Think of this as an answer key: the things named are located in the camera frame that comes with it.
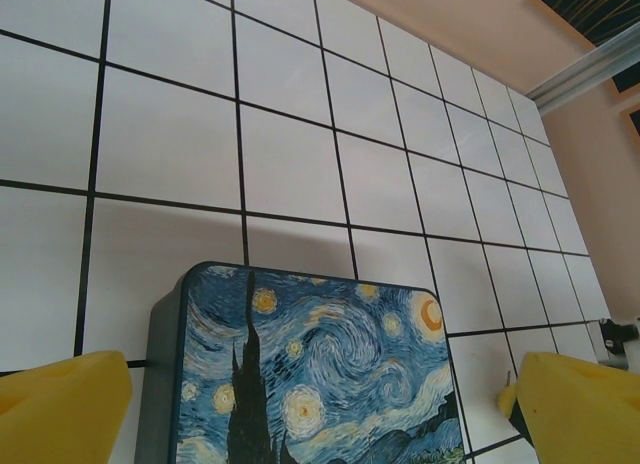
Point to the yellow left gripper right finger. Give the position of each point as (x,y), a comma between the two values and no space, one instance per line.
(585,414)

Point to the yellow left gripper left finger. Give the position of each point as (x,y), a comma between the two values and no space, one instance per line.
(60,409)

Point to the starry night painted tin box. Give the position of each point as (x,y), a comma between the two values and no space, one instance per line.
(325,374)

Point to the aluminium corner post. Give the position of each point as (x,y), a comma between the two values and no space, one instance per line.
(585,66)

